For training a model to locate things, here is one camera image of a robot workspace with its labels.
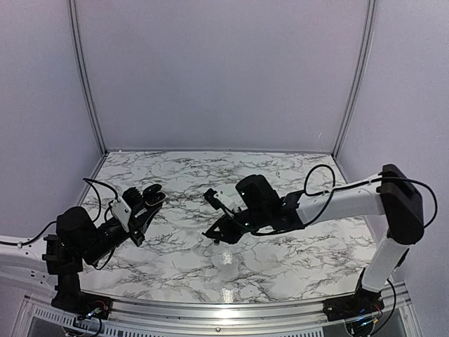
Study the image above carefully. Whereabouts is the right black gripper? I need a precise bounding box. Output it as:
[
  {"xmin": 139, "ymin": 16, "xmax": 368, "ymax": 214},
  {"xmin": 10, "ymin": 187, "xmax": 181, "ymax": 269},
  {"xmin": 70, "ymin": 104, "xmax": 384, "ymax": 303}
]
[{"xmin": 205, "ymin": 206, "xmax": 269, "ymax": 246}]

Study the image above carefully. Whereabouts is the black earbud charging case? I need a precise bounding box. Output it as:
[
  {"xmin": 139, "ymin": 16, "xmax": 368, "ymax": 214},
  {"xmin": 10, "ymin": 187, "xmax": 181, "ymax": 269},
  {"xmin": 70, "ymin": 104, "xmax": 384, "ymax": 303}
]
[{"xmin": 143, "ymin": 184, "xmax": 166, "ymax": 206}]

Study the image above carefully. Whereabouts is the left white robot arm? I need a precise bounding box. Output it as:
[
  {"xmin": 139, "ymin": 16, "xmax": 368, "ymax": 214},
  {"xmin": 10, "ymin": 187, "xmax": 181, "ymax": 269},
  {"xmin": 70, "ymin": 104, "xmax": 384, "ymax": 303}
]
[{"xmin": 1, "ymin": 189, "xmax": 166, "ymax": 318}]

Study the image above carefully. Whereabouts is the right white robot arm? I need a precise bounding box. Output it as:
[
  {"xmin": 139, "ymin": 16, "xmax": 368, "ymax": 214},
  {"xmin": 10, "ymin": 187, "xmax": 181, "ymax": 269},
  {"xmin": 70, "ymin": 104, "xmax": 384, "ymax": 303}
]
[{"xmin": 203, "ymin": 164, "xmax": 425, "ymax": 315}]

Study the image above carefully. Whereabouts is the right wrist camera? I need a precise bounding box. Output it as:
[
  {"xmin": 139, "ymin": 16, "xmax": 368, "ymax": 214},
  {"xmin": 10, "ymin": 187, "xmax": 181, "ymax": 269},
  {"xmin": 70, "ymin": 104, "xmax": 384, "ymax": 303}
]
[{"xmin": 203, "ymin": 188, "xmax": 239, "ymax": 218}]

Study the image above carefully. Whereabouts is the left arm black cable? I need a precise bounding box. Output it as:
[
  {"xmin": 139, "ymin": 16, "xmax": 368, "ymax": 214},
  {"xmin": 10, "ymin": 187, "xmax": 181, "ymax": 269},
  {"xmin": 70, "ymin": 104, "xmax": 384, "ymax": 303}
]
[{"xmin": 13, "ymin": 178, "xmax": 120, "ymax": 271}]

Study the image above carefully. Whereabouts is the aluminium front rail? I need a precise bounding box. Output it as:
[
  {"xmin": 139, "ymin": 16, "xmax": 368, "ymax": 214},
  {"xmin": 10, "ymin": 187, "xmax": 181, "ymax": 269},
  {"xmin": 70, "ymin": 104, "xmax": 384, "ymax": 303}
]
[{"xmin": 20, "ymin": 289, "xmax": 415, "ymax": 337}]

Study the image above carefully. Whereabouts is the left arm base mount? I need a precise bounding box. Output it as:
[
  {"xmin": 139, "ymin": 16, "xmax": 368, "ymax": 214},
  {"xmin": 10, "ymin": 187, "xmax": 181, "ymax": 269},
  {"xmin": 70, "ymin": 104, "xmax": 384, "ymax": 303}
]
[{"xmin": 51, "ymin": 273, "xmax": 113, "ymax": 319}]

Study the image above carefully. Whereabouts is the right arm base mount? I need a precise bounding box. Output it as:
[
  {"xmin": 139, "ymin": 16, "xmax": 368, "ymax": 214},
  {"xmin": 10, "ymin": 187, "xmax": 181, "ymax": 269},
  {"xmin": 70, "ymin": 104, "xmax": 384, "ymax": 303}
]
[{"xmin": 323, "ymin": 277, "xmax": 384, "ymax": 322}]

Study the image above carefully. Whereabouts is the left aluminium corner post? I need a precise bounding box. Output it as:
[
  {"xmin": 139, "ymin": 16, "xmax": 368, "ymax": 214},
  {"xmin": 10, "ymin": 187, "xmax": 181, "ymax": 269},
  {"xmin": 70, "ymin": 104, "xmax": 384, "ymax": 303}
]
[{"xmin": 67, "ymin": 0, "xmax": 108, "ymax": 156}]

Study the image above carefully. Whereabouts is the aluminium corner post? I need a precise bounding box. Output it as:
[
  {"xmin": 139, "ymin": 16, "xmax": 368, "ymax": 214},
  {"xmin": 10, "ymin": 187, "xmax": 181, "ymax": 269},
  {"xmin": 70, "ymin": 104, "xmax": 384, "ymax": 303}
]
[
  {"xmin": 331, "ymin": 0, "xmax": 378, "ymax": 161},
  {"xmin": 67, "ymin": 0, "xmax": 108, "ymax": 156}
]

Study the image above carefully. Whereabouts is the right aluminium corner post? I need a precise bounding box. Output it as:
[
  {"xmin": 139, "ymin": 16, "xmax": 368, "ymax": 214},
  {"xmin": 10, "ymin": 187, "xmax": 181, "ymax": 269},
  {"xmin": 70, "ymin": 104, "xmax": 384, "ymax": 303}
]
[{"xmin": 331, "ymin": 0, "xmax": 378, "ymax": 161}]

